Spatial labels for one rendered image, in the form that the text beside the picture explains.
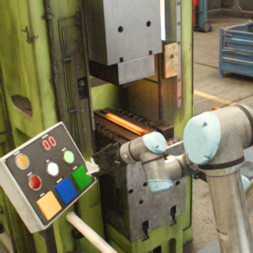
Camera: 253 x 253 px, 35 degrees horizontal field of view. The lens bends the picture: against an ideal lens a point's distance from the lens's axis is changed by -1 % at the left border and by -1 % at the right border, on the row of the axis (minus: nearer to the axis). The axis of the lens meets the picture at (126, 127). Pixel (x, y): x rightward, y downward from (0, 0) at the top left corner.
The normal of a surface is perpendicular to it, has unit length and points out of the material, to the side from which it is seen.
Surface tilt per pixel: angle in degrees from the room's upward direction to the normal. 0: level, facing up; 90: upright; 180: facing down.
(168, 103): 90
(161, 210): 90
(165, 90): 90
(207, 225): 0
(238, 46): 89
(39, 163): 60
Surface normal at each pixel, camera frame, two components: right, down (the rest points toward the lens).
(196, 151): -0.90, 0.11
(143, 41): 0.60, 0.30
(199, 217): -0.06, -0.91
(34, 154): 0.73, -0.32
